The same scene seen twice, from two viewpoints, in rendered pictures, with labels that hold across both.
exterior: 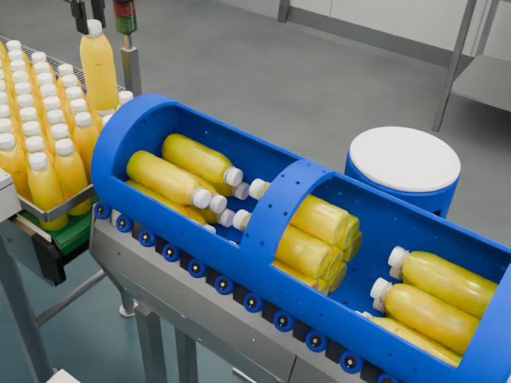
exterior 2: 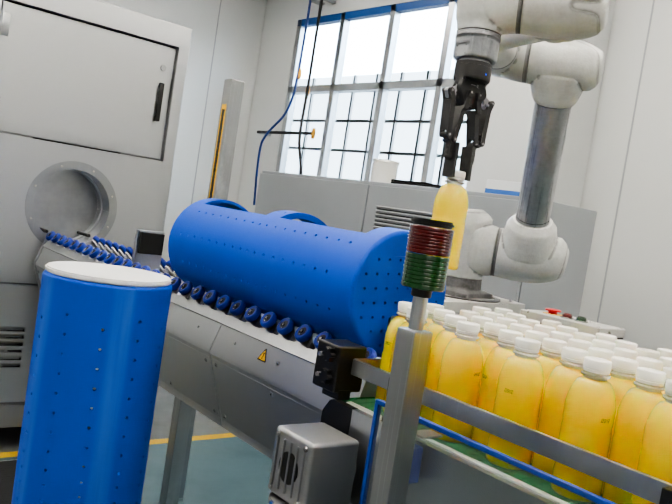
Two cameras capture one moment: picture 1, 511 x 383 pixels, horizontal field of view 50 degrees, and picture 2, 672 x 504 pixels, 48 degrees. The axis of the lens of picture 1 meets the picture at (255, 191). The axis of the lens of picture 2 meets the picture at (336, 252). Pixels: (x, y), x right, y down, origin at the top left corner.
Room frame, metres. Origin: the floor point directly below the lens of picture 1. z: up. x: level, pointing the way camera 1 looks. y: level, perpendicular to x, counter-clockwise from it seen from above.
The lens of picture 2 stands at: (2.65, 0.58, 1.25)
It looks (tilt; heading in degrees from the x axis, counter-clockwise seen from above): 3 degrees down; 196
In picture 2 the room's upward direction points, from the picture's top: 9 degrees clockwise
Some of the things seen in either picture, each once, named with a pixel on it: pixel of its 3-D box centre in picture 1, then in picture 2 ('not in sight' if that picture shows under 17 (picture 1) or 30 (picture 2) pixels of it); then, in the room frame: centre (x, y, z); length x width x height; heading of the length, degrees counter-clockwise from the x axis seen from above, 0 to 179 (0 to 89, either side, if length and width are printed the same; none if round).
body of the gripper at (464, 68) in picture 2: not in sight; (470, 85); (1.11, 0.36, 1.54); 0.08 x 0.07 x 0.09; 143
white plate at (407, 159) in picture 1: (404, 156); (109, 273); (1.16, -0.38, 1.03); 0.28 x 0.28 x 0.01
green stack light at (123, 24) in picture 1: (125, 21); (424, 271); (1.58, 0.41, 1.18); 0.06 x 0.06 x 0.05
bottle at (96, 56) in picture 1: (99, 68); (447, 223); (1.12, 0.36, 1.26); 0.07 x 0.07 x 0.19
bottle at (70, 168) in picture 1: (71, 179); not in sight; (1.06, 0.45, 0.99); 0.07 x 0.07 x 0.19
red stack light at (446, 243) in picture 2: (123, 6); (429, 240); (1.58, 0.41, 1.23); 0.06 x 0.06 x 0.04
